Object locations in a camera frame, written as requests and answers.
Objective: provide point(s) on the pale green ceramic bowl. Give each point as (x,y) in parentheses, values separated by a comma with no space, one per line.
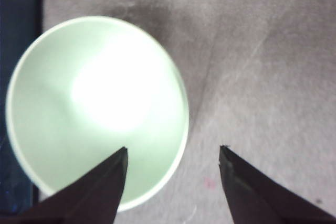
(88,87)

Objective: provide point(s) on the dark teal rectangular tray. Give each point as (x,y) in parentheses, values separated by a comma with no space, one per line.
(20,28)

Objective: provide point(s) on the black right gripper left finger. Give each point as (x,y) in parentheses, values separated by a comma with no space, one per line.
(91,198)

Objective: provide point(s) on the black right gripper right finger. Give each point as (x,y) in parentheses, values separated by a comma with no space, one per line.
(255,197)

